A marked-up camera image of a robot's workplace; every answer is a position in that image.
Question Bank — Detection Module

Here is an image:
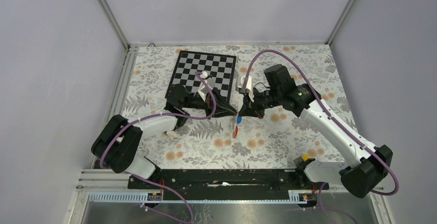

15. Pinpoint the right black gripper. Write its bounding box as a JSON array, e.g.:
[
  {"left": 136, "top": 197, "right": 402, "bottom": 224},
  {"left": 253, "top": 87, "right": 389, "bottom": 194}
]
[{"left": 239, "top": 86, "right": 282, "bottom": 119}]

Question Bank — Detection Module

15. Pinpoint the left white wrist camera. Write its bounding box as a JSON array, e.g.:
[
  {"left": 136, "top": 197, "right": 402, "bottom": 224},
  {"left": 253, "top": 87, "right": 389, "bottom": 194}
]
[{"left": 197, "top": 71, "right": 215, "bottom": 102}]

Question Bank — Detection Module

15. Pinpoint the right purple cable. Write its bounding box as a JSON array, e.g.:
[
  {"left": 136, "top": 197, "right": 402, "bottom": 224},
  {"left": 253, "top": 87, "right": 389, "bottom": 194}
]
[{"left": 240, "top": 49, "right": 400, "bottom": 224}]

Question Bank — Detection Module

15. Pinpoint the grey perforated cable tray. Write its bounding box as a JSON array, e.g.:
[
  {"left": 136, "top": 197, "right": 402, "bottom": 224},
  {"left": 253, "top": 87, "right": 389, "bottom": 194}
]
[{"left": 88, "top": 190, "right": 310, "bottom": 204}]

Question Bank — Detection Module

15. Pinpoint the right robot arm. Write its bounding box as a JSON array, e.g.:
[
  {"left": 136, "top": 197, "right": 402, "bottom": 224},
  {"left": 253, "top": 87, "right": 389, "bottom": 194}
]
[{"left": 236, "top": 64, "right": 393, "bottom": 198}]

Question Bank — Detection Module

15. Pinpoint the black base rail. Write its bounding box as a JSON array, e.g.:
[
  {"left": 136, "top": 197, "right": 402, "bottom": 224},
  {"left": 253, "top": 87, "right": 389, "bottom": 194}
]
[{"left": 128, "top": 169, "right": 329, "bottom": 197}]

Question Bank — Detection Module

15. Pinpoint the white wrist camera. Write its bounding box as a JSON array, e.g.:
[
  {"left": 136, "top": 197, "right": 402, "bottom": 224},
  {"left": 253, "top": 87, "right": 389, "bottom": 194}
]
[
  {"left": 236, "top": 76, "right": 254, "bottom": 102},
  {"left": 197, "top": 71, "right": 215, "bottom": 102}
]

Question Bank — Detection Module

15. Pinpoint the toy brick stack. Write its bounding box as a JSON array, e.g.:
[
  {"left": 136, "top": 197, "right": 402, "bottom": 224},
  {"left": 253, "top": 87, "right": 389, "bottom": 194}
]
[{"left": 165, "top": 130, "right": 178, "bottom": 139}]

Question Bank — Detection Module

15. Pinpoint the purple cable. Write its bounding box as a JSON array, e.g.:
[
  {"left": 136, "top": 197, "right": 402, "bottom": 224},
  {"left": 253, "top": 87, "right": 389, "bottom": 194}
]
[
  {"left": 99, "top": 71, "right": 217, "bottom": 224},
  {"left": 240, "top": 49, "right": 400, "bottom": 224}
]

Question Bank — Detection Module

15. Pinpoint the black grey chessboard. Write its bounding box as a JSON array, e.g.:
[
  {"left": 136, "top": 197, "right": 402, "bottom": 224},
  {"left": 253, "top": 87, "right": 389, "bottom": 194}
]
[{"left": 169, "top": 50, "right": 237, "bottom": 103}]

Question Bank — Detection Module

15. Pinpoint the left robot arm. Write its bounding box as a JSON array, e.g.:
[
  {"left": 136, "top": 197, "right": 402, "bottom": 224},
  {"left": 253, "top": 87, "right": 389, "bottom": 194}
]
[{"left": 91, "top": 84, "right": 237, "bottom": 188}]

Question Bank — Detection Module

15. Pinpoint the red tag keyring bundle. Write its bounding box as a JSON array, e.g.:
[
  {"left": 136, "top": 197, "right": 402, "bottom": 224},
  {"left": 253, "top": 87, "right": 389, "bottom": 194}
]
[{"left": 232, "top": 115, "right": 239, "bottom": 139}]

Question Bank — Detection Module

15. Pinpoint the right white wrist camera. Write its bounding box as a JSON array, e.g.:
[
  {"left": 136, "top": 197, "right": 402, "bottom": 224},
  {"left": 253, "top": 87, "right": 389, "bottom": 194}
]
[{"left": 236, "top": 76, "right": 254, "bottom": 102}]

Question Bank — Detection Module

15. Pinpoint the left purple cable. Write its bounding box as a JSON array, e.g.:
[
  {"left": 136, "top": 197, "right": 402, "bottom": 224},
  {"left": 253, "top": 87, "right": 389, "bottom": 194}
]
[{"left": 99, "top": 71, "right": 217, "bottom": 224}]

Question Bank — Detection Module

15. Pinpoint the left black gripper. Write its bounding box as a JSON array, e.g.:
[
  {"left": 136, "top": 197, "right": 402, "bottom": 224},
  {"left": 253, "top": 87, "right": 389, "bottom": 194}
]
[{"left": 182, "top": 88, "right": 237, "bottom": 119}]

